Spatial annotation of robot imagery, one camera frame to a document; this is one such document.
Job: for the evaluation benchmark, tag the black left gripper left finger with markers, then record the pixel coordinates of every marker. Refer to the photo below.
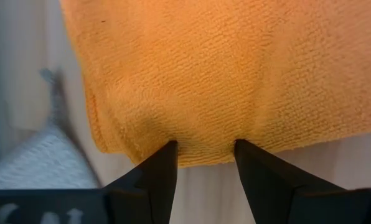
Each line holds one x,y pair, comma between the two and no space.
148,193

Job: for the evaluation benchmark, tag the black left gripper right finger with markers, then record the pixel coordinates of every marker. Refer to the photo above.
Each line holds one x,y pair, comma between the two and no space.
275,196

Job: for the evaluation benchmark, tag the orange microfiber towel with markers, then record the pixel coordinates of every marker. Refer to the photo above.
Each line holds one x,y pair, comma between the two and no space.
219,77

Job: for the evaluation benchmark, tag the grey waffle microfiber towel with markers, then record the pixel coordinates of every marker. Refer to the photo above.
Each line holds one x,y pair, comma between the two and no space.
39,161

